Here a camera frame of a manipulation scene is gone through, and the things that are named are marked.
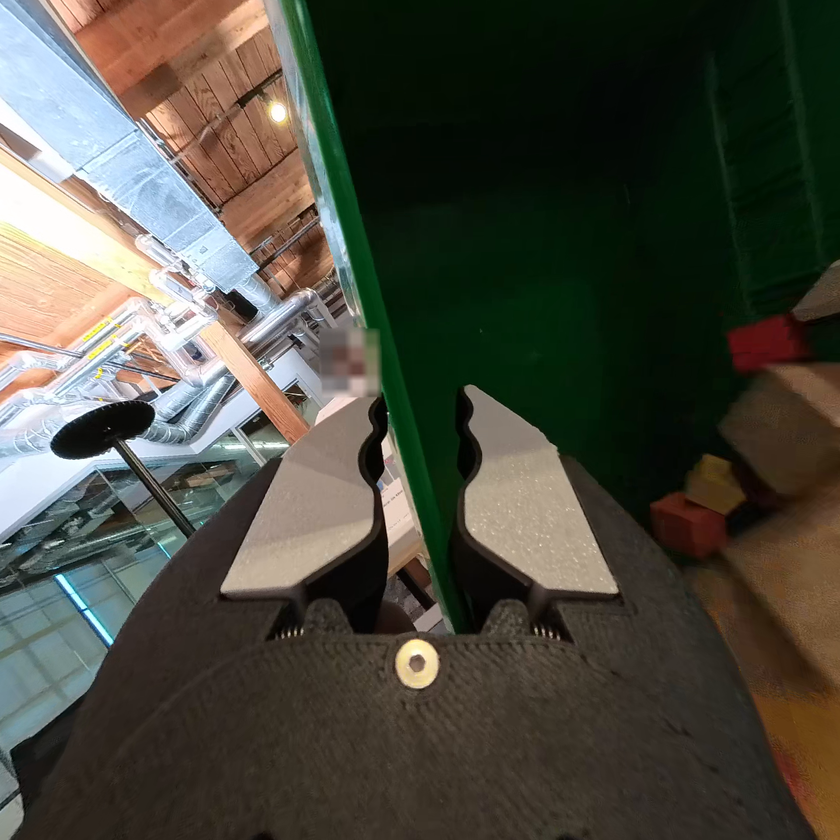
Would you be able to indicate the pile of wooden cubes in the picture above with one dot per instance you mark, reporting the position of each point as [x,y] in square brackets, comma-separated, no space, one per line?
[781,426]

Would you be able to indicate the green plastic box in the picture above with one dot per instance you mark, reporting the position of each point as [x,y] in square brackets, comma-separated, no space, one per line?
[525,197]

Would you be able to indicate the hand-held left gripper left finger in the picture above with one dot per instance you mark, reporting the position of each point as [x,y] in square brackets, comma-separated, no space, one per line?
[308,525]

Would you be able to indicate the wooden ceiling beam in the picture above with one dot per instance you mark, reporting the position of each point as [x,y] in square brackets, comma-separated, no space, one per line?
[249,367]

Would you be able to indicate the person's left hand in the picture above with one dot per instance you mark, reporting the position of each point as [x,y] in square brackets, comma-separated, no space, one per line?
[394,618]

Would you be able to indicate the silver air duct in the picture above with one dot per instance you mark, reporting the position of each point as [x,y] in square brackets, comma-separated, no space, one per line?
[131,164]

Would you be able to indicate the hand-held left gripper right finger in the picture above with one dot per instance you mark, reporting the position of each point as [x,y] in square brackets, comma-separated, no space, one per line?
[531,518]

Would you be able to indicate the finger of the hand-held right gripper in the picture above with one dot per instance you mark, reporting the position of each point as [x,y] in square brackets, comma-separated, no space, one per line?
[823,295]

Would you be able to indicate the ceiling lamp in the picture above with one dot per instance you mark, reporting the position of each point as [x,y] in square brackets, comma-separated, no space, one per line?
[277,111]

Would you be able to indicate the yellow plastic box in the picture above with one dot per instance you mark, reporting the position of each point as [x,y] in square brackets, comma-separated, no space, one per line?
[800,741]

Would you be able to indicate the black disc on rod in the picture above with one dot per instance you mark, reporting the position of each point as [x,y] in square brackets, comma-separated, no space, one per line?
[102,430]

